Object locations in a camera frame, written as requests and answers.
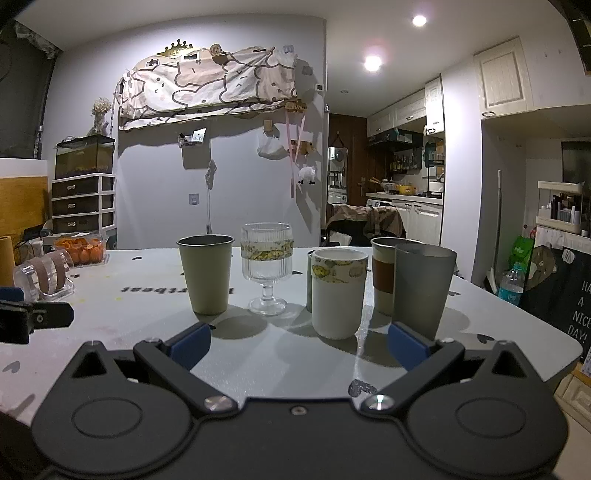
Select dried flower bouquet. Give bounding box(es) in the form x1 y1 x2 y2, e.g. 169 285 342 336
90 97 112 137

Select green bag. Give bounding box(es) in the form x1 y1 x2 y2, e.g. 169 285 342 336
509 234 535 278

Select olive metal cup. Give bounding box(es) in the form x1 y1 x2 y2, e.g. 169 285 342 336
177 234 236 316

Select dark wooden door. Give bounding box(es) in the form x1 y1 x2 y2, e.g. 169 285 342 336
328 115 369 207

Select ribbed glass goblet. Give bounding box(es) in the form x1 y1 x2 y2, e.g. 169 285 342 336
240 223 295 316

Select glass fish tank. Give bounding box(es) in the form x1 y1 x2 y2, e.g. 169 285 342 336
54 136 116 180

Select clear box of orange snacks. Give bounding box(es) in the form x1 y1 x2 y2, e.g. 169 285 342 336
52 233 109 268

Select white cup with patterned band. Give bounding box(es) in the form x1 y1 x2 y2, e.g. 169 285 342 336
310 247 369 341

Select clear glass with brown bands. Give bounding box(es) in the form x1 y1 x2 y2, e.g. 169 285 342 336
13 250 77 304

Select wooden board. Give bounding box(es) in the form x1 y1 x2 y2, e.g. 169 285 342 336
0 175 50 241

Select white wall cabinet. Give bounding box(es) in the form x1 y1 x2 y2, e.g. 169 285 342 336
473 36 539 121

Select wall mirror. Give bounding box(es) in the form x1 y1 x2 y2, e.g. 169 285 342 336
328 146 350 191

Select white plastic bag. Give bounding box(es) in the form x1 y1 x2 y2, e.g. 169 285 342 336
257 131 285 161

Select wall photo clip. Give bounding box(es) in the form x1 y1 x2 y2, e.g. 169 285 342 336
178 128 208 149

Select dark curtain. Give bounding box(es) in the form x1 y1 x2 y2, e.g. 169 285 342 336
0 22 62 160

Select grey metal cup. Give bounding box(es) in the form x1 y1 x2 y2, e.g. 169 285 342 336
392 243 458 340

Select white kitchen upper cabinets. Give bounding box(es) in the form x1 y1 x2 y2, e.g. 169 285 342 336
366 76 445 138

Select plastic water bottle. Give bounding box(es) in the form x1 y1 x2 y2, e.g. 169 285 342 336
498 265 526 306

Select cream cup with brown band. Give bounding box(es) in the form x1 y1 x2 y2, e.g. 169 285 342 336
370 237 423 317

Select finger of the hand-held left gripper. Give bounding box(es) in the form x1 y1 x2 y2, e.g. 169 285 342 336
0 287 75 345

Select chair draped with clothes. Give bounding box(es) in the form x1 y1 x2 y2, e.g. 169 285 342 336
325 204 408 248

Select white storage rack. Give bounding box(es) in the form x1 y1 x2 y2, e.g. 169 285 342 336
534 180 591 239

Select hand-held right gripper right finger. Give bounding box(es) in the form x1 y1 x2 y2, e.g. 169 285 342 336
359 322 539 419

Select gold crown decoration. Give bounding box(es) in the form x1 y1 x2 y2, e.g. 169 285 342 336
157 40 193 59

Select white drawer unit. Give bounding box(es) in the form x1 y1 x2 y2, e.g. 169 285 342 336
50 174 116 234

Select black printed cloth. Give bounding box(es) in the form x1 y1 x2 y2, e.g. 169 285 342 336
521 244 591 343

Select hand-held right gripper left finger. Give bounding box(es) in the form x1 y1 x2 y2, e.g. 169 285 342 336
60 322 239 419

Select white mop handle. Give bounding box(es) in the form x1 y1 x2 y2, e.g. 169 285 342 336
487 169 505 289

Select white kitchen base cabinet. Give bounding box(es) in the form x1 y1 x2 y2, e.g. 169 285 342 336
367 194 445 247

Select printed blanket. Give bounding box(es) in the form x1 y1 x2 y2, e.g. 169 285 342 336
115 45 299 131

